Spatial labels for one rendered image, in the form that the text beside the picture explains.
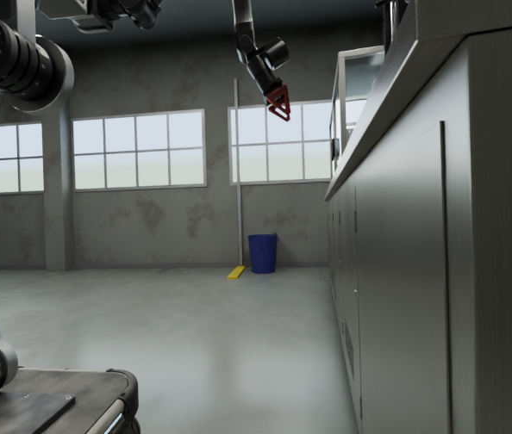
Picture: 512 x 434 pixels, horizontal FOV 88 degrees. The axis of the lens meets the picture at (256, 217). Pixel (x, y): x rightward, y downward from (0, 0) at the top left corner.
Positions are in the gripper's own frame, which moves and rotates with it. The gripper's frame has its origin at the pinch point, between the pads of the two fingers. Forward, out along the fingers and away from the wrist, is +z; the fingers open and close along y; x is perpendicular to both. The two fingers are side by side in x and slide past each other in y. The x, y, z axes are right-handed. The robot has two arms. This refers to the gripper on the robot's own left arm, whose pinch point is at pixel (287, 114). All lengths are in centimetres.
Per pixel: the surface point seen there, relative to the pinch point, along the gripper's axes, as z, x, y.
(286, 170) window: -25, -19, 295
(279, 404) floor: 88, 57, 22
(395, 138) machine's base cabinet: 24, -1, -46
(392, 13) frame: -10.4, -44.0, 4.2
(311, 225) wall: 58, -9, 297
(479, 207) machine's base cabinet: 32, 5, -63
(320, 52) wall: -142, -144, 297
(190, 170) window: -101, 99, 295
